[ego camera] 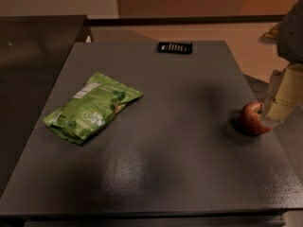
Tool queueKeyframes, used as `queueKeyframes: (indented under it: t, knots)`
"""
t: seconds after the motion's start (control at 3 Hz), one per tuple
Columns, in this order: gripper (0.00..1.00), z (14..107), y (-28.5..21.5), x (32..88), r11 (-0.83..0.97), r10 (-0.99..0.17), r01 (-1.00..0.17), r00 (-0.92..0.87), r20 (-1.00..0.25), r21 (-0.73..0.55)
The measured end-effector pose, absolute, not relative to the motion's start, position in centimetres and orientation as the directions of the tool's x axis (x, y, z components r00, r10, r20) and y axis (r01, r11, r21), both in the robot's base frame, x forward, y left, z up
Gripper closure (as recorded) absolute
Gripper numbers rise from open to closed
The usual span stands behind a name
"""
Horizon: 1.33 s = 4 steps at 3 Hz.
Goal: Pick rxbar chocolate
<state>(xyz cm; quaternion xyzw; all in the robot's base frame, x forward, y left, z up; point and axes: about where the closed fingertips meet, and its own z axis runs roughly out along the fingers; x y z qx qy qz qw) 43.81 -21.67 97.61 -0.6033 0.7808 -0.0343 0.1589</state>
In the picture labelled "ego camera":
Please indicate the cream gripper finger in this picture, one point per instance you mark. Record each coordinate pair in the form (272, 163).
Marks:
(285, 92)

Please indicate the black rxbar chocolate bar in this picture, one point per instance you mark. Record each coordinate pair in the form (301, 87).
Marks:
(175, 48)

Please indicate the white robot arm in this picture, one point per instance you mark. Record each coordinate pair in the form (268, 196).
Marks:
(289, 41)

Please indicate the red apple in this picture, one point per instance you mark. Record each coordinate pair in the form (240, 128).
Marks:
(250, 119)

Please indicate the green snack pouch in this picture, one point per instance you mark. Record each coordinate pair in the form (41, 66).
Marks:
(91, 109)

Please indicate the dark side cabinet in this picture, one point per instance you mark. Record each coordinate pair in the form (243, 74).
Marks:
(33, 50)

